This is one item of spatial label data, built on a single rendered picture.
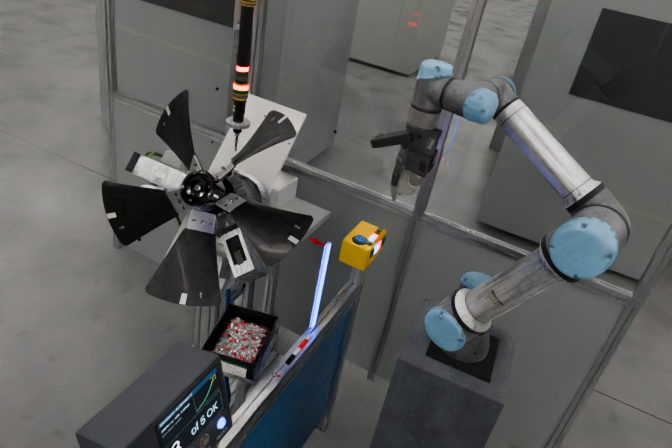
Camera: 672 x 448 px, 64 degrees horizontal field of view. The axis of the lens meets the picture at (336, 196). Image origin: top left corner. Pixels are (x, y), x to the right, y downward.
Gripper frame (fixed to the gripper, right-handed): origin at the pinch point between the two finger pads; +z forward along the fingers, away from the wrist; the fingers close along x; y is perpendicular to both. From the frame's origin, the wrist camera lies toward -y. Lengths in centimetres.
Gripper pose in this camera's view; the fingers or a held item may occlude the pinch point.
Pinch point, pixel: (395, 192)
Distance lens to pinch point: 142.4
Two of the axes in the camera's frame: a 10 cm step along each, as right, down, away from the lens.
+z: -1.7, 8.5, 4.9
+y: 8.8, 3.6, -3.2
